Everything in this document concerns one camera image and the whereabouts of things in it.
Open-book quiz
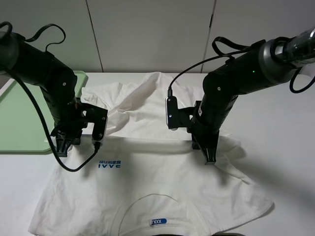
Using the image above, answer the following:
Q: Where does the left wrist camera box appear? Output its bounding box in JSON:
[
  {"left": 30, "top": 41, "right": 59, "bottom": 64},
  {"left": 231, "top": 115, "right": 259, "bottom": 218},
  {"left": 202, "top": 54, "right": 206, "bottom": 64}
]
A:
[{"left": 92, "top": 117, "right": 107, "bottom": 145}]

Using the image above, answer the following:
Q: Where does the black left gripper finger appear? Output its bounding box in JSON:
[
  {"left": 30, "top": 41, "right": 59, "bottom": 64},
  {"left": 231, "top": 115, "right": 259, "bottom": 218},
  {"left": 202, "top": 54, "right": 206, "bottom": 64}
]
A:
[
  {"left": 56, "top": 135, "right": 66, "bottom": 157},
  {"left": 64, "top": 138, "right": 75, "bottom": 157}
]

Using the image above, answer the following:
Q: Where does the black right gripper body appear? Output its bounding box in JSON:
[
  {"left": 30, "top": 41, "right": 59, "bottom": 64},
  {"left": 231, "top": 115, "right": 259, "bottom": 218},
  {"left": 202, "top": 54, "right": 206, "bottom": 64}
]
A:
[{"left": 179, "top": 101, "right": 219, "bottom": 149}]

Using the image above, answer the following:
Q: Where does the black right camera cable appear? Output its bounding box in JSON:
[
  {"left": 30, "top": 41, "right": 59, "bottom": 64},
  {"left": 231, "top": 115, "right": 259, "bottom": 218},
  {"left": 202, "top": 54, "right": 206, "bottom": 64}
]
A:
[{"left": 168, "top": 36, "right": 315, "bottom": 99}]

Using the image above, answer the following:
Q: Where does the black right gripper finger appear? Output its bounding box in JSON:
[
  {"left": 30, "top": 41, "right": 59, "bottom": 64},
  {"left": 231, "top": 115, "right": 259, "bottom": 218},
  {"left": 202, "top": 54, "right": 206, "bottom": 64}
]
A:
[
  {"left": 200, "top": 147, "right": 211, "bottom": 165},
  {"left": 209, "top": 145, "right": 217, "bottom": 164}
]

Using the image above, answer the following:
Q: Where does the black camera cable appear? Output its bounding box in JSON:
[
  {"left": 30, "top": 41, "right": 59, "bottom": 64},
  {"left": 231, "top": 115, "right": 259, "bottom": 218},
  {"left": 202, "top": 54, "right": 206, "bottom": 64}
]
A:
[
  {"left": 168, "top": 36, "right": 315, "bottom": 99},
  {"left": 0, "top": 22, "right": 101, "bottom": 173}
]

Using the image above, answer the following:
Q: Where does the black left camera cable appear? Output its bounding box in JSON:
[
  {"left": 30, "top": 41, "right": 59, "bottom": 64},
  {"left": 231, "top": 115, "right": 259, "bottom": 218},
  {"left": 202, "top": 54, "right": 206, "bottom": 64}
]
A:
[{"left": 0, "top": 22, "right": 101, "bottom": 173}]

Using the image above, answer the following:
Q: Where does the green plastic tray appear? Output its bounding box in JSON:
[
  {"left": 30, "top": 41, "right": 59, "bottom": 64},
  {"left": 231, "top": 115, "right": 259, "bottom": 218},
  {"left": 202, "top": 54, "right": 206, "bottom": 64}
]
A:
[{"left": 0, "top": 70, "right": 89, "bottom": 155}]

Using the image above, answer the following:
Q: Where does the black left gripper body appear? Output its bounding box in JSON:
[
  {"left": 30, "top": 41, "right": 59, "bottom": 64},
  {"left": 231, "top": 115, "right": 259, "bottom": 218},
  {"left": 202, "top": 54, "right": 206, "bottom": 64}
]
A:
[{"left": 50, "top": 97, "right": 108, "bottom": 139}]

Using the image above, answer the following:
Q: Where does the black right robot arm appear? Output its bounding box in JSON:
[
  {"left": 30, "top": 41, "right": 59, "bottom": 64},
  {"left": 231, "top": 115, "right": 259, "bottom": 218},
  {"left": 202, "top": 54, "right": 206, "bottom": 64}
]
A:
[{"left": 168, "top": 29, "right": 315, "bottom": 164}]

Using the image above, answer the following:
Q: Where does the white short sleeve t-shirt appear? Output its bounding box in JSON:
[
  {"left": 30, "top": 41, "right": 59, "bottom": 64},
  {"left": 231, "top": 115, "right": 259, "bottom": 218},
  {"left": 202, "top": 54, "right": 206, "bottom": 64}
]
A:
[{"left": 29, "top": 72, "right": 273, "bottom": 236}]

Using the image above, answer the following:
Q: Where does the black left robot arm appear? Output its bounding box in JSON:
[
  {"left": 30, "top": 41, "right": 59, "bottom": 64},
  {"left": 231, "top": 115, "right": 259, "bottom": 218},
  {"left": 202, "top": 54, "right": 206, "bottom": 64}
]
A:
[{"left": 0, "top": 22, "right": 108, "bottom": 157}]

